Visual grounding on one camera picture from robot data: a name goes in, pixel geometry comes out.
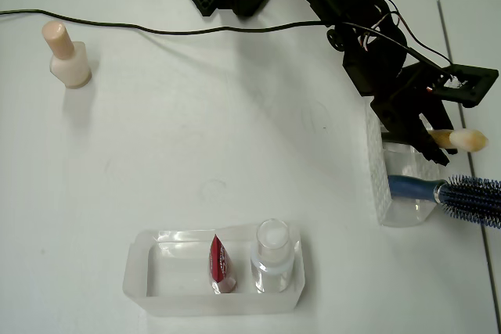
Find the clear crystal-pattern organizer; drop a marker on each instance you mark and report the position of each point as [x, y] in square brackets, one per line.
[377, 193]

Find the red cream tube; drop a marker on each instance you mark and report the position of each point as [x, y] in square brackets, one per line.
[220, 263]

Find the pink bottle with pink cap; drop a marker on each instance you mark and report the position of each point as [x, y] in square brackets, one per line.
[68, 64]

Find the blue round hairbrush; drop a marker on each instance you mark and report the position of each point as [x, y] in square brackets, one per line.
[466, 197]

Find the makeup brush with beige bristles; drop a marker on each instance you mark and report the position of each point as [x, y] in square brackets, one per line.
[467, 140]

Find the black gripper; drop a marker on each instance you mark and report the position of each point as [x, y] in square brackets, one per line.
[399, 113]

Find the frosted plastic bin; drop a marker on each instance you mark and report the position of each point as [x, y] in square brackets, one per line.
[211, 304]

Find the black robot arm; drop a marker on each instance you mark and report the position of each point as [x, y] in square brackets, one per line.
[336, 1]

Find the clear bottle with clear cap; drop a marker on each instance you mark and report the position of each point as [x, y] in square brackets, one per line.
[272, 256]

